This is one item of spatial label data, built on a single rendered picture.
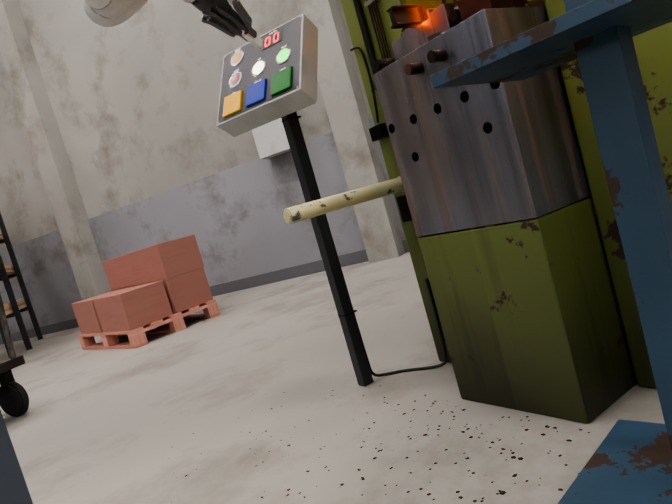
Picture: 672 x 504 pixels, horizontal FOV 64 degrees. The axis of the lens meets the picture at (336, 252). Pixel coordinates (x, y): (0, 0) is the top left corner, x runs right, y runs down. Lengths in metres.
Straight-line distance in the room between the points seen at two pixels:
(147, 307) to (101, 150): 3.13
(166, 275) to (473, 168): 3.46
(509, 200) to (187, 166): 5.25
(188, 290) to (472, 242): 3.44
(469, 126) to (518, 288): 0.38
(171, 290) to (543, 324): 3.53
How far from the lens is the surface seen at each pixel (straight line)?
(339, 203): 1.55
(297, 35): 1.74
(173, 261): 4.49
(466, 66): 0.85
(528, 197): 1.21
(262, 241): 5.77
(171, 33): 6.39
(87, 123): 7.24
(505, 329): 1.36
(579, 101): 1.35
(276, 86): 1.66
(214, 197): 6.04
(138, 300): 4.36
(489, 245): 1.30
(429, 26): 1.42
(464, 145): 1.29
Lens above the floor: 0.61
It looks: 5 degrees down
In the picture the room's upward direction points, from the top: 16 degrees counter-clockwise
